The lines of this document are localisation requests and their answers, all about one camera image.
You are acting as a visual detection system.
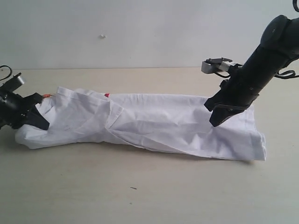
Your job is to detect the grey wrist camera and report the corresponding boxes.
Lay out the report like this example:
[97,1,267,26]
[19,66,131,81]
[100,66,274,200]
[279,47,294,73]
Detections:
[0,72,25,92]
[201,57,242,74]

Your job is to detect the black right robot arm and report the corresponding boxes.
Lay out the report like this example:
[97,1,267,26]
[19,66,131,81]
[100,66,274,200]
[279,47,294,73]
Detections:
[201,15,299,127]

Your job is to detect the white t-shirt red lettering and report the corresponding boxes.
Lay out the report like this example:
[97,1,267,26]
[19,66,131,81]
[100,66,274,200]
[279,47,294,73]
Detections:
[15,87,266,161]

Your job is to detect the orange clothing tag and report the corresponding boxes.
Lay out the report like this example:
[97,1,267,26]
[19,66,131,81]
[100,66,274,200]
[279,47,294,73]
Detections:
[43,94,55,98]

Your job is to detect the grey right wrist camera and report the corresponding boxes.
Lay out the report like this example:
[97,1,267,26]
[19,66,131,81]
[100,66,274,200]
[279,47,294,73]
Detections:
[201,57,242,74]

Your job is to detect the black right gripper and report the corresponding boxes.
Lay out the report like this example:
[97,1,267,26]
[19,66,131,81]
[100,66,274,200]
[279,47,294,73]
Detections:
[204,79,259,127]

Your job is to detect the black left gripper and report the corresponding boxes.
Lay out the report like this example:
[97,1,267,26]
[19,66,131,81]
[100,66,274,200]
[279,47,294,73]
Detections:
[0,91,50,130]

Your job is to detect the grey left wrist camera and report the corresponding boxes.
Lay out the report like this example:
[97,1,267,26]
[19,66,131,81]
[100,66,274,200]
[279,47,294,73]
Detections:
[0,72,25,92]

